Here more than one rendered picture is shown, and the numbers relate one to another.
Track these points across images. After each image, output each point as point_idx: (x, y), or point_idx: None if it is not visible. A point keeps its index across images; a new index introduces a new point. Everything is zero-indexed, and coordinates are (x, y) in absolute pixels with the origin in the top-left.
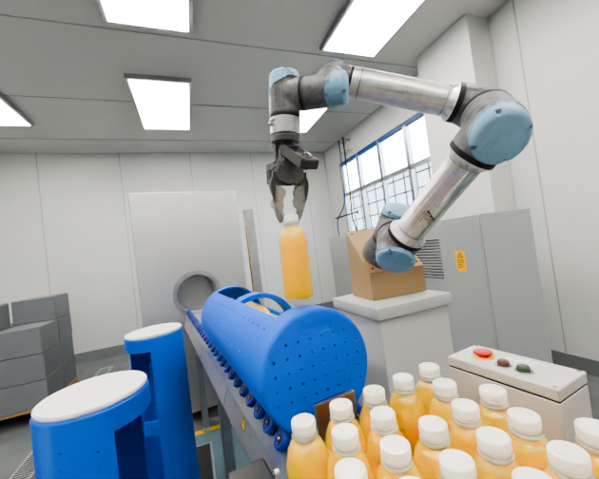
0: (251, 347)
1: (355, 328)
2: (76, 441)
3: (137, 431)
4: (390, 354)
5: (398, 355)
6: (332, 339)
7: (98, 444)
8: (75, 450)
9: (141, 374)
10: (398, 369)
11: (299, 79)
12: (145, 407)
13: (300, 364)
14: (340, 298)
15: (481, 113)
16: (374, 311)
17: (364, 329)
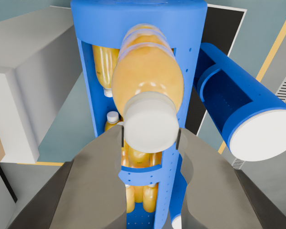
0: (198, 52)
1: (78, 1)
2: (275, 100)
3: (218, 126)
4: (23, 54)
5: (13, 52)
6: (117, 1)
7: (261, 97)
8: (273, 97)
9: (234, 143)
10: (23, 48)
11: None
12: (230, 117)
13: (162, 0)
14: (27, 152)
15: None
16: (9, 79)
17: (29, 95)
